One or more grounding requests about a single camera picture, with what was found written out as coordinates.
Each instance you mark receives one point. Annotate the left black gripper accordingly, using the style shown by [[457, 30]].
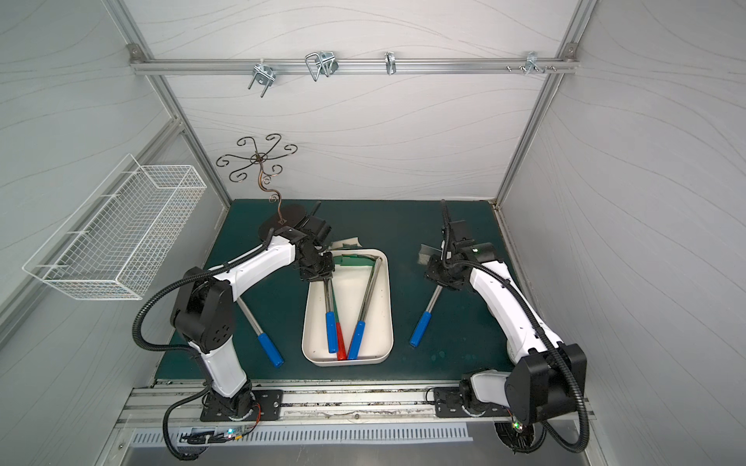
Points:
[[315, 268]]

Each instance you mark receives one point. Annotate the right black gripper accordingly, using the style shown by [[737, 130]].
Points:
[[442, 275]]

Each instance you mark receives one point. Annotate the green red hoe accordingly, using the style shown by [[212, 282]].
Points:
[[341, 347], [349, 282]]

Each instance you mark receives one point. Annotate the steel blue hoe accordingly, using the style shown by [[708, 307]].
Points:
[[357, 339], [266, 343], [331, 338], [425, 254]]

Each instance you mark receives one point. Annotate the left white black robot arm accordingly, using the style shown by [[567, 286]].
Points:
[[204, 309]]

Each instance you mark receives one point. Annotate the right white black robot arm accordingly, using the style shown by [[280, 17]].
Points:
[[548, 376]]

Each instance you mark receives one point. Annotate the white plastic storage tray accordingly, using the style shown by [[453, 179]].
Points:
[[378, 338]]

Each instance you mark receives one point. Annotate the bronze scroll jewelry stand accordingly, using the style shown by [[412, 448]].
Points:
[[267, 163]]

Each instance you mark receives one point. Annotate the green table mat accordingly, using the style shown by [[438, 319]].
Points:
[[462, 337]]

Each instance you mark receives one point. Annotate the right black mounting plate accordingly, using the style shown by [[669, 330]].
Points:
[[450, 403]]

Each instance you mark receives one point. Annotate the black mounting plate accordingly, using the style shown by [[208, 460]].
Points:
[[450, 403], [265, 402]]

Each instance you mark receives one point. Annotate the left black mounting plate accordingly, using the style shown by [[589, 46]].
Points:
[[265, 402]]

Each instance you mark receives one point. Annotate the left metal u-bolt clamp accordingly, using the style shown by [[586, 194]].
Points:
[[263, 78]]

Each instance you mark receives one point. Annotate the double metal u-bolt clamp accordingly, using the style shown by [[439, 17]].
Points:
[[321, 64]]

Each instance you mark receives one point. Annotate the small metal clamp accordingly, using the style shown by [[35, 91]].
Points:
[[390, 63]]

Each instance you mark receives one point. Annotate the right metal bolt clamp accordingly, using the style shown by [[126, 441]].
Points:
[[531, 66]]

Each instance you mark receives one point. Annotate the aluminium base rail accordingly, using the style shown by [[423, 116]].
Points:
[[304, 402]]

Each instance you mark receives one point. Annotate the white slotted cable duct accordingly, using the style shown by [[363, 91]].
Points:
[[276, 435]]

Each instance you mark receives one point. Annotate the white wire basket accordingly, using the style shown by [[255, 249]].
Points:
[[112, 246]]

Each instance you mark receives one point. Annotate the horizontal aluminium rail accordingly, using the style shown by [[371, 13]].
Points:
[[347, 66]]

